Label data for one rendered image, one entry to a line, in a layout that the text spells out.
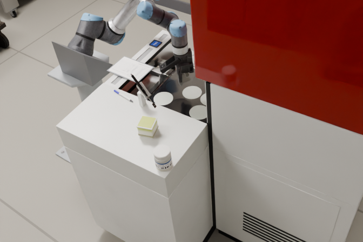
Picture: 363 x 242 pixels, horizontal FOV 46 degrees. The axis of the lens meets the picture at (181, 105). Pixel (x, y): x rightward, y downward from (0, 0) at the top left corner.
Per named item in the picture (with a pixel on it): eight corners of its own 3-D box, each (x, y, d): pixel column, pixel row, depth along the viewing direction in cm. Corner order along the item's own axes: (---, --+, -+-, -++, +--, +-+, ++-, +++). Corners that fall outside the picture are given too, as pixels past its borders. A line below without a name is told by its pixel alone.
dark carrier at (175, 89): (237, 83, 222) (237, 82, 222) (204, 126, 202) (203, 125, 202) (181, 65, 237) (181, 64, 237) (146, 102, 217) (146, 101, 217)
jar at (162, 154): (175, 162, 179) (173, 148, 172) (166, 174, 175) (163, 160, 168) (161, 156, 182) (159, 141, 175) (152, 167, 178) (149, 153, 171)
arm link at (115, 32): (93, 27, 256) (145, -36, 223) (114, 36, 265) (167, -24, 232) (94, 42, 250) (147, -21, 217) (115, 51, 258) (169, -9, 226)
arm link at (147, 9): (125, -45, 219) (149, 1, 185) (142, -35, 225) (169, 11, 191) (113, -26, 224) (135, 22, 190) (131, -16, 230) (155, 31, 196)
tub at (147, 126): (159, 127, 194) (157, 117, 189) (153, 139, 189) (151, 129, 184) (143, 125, 196) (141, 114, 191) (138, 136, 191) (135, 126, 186)
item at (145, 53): (177, 52, 259) (175, 33, 249) (122, 108, 226) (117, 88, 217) (165, 48, 263) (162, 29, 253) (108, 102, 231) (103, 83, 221)
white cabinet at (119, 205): (256, 163, 296) (262, 72, 239) (182, 281, 240) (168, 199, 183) (179, 131, 324) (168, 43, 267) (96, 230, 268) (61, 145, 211)
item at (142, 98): (153, 105, 205) (149, 84, 196) (148, 109, 203) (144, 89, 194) (142, 101, 208) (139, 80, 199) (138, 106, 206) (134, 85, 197)
